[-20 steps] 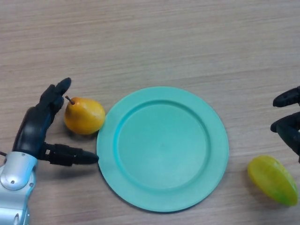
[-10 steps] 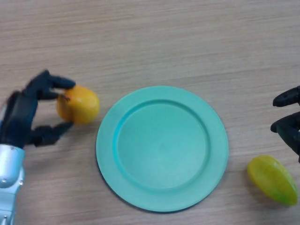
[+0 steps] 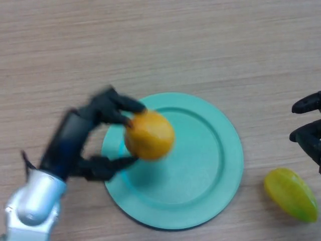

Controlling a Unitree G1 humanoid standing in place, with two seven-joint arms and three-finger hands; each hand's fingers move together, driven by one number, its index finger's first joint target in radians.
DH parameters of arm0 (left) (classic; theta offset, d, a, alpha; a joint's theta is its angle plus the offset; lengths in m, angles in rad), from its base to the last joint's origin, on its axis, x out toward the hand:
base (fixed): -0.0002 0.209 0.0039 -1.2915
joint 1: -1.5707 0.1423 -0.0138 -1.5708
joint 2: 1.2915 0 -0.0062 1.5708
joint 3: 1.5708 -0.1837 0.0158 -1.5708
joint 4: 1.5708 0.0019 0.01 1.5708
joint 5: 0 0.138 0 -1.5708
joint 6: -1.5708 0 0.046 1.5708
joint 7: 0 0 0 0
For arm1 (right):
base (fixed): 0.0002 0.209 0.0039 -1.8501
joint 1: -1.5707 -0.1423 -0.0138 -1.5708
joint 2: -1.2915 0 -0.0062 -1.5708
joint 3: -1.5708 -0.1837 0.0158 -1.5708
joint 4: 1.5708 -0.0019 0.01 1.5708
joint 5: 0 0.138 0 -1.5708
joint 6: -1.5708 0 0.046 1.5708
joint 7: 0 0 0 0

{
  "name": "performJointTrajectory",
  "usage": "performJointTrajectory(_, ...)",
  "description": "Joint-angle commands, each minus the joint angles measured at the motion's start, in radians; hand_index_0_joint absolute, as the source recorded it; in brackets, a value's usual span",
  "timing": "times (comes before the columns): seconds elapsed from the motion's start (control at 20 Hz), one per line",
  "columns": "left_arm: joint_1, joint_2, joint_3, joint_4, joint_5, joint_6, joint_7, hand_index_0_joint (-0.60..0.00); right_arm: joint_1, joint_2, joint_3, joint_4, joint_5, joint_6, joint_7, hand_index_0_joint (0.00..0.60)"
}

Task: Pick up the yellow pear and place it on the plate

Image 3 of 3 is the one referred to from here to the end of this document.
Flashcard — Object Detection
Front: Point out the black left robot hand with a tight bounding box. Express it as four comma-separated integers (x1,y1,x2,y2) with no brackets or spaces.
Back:
40,85,147,182

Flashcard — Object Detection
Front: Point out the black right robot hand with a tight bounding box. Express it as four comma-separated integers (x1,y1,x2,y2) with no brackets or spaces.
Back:
289,91,321,174

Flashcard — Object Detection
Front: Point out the yellow orange pear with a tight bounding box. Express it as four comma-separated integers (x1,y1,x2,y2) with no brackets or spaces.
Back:
124,111,175,161

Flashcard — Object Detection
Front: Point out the round teal green plate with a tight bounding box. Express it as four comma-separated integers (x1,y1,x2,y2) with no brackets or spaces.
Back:
101,92,244,230

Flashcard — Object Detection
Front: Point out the yellow green starfruit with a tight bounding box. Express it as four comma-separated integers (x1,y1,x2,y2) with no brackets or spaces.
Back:
263,167,318,223

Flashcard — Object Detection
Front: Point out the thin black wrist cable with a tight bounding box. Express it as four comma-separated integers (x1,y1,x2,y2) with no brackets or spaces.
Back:
21,150,37,176

